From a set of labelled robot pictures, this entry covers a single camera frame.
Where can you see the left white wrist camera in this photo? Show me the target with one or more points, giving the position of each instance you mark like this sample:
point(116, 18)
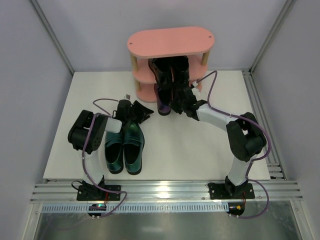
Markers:
point(127, 97)

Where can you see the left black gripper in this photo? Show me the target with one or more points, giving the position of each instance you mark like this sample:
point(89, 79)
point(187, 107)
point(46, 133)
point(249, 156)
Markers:
point(135, 111)

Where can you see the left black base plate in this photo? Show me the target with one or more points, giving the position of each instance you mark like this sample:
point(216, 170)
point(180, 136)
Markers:
point(92, 193)

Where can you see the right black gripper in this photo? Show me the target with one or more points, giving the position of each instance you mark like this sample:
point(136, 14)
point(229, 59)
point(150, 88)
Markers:
point(180, 100)

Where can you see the left black controller board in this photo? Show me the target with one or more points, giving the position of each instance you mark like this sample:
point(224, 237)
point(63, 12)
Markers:
point(97, 210)

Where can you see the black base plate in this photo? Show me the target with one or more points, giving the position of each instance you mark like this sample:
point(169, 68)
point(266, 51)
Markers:
point(227, 191)
point(92, 193)

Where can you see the left corner aluminium post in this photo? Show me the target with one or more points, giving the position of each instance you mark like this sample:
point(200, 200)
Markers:
point(51, 33)

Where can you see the corner aluminium post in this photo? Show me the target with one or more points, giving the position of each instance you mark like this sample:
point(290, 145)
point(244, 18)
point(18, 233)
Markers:
point(279, 21)
point(51, 33)

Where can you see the right side aluminium rail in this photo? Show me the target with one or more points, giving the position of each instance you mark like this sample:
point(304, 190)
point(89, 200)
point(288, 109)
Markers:
point(273, 160)

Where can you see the slotted grey cable duct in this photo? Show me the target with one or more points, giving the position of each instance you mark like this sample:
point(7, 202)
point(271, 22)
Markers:
point(139, 207)

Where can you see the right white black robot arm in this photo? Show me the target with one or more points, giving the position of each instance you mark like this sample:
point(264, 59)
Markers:
point(245, 139)

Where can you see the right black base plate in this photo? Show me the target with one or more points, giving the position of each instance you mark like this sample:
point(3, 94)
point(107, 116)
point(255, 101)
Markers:
point(227, 191)

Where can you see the pink three-tier shoe shelf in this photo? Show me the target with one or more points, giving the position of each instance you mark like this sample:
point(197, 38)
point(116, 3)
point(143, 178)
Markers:
point(195, 42)

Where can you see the right corner aluminium post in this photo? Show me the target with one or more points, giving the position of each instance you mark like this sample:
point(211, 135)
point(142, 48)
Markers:
point(279, 21)

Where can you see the black controller board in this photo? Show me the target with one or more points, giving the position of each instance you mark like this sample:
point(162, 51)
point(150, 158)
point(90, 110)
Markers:
point(235, 209)
point(97, 210)

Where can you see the aluminium mounting rail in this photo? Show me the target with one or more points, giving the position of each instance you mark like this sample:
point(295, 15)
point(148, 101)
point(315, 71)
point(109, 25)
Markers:
point(166, 191)

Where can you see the right black controller board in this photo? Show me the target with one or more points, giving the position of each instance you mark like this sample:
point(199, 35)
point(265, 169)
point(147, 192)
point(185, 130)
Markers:
point(235, 209)

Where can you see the black patent loafer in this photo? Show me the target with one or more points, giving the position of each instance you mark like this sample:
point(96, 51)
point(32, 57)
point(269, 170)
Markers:
point(161, 69)
point(180, 70)

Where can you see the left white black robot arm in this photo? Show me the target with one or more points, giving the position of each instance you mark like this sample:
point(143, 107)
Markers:
point(87, 135)

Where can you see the purple metallic loafer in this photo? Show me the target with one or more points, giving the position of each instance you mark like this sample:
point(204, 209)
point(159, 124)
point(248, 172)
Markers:
point(163, 100)
point(178, 99)

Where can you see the green metallic loafer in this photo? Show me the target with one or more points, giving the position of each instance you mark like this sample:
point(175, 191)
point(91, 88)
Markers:
point(113, 151)
point(133, 145)

